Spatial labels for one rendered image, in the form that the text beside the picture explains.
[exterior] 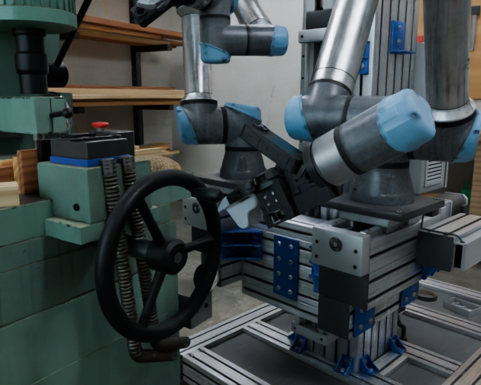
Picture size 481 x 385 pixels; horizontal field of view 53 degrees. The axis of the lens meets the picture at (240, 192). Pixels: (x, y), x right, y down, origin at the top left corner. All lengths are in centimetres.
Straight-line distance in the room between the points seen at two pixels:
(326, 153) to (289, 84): 363
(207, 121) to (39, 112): 60
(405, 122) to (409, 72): 97
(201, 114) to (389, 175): 59
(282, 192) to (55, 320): 47
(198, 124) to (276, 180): 77
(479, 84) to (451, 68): 280
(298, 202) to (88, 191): 33
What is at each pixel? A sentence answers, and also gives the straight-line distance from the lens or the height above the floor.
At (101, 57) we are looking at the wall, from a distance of 432.
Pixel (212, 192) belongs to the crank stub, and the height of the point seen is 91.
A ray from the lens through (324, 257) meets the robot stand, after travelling 114.
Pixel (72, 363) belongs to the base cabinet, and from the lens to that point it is 99.
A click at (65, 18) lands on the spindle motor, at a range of 99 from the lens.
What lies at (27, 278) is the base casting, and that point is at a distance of 88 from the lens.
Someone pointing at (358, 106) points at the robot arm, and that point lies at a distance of 75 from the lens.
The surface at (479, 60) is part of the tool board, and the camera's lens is 388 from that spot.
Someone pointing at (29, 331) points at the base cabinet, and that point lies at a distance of 91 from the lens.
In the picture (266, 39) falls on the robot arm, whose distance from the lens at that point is 123.
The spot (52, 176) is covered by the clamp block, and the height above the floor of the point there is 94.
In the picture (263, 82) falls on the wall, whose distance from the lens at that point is 440.
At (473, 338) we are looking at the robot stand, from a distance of 201.
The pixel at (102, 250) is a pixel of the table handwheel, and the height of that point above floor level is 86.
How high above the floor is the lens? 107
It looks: 11 degrees down
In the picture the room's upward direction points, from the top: straight up
